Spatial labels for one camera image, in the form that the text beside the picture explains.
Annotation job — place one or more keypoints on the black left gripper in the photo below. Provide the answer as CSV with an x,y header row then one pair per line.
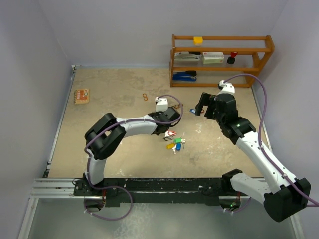
x,y
158,113

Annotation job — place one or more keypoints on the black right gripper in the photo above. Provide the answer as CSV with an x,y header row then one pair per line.
x,y
206,99

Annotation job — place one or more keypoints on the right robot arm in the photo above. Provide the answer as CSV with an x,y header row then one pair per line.
x,y
282,194

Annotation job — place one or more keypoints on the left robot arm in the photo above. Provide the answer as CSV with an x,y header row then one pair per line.
x,y
104,137

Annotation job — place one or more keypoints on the red tag key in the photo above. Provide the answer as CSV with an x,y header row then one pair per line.
x,y
170,133

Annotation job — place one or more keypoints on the black carabiner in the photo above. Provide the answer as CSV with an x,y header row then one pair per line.
x,y
167,138

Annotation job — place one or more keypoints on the green tag key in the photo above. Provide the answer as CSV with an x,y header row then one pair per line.
x,y
180,141

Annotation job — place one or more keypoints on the blue black stapler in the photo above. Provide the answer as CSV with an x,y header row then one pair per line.
x,y
189,76

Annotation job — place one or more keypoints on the yellow tag key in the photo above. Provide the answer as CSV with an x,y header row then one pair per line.
x,y
170,146

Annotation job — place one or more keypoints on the wooden shelf rack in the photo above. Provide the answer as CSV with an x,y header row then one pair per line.
x,y
244,55

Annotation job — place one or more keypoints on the white red box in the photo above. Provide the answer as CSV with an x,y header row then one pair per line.
x,y
212,57

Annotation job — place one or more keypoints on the white grey stapler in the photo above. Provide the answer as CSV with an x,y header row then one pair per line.
x,y
187,56

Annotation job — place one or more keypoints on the red black stamp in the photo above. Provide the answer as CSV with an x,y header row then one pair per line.
x,y
231,58

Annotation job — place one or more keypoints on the yellow block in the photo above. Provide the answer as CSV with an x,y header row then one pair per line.
x,y
197,40

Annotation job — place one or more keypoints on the orange small notebook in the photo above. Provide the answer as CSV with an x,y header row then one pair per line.
x,y
81,96

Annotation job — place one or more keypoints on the black base frame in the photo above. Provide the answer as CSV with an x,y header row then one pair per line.
x,y
112,192

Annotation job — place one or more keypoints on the aluminium rail frame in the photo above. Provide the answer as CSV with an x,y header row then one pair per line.
x,y
44,187

